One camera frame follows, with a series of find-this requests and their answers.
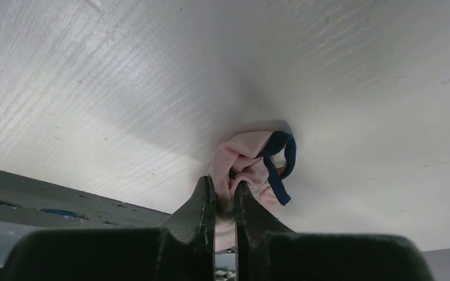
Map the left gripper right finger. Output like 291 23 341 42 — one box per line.
234 182 434 280

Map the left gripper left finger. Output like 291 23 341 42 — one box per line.
0 176 216 280

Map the pink underwear navy trim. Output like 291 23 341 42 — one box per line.
208 119 296 252

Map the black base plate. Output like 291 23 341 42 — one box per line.
0 171 169 267

